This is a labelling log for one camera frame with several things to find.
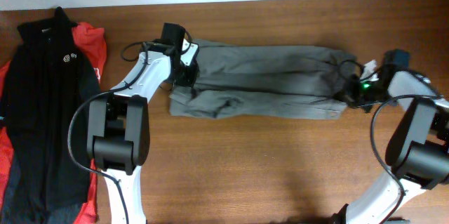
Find grey shorts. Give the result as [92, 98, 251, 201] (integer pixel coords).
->
[169, 39, 355, 119]

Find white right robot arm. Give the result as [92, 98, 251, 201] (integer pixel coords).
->
[330, 70, 448, 223]

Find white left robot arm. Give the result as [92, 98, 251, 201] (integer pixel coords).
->
[86, 41, 199, 223]

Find red garment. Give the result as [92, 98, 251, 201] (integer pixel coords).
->
[1, 22, 107, 224]

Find black polo shirt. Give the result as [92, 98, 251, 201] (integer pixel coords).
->
[1, 8, 101, 223]

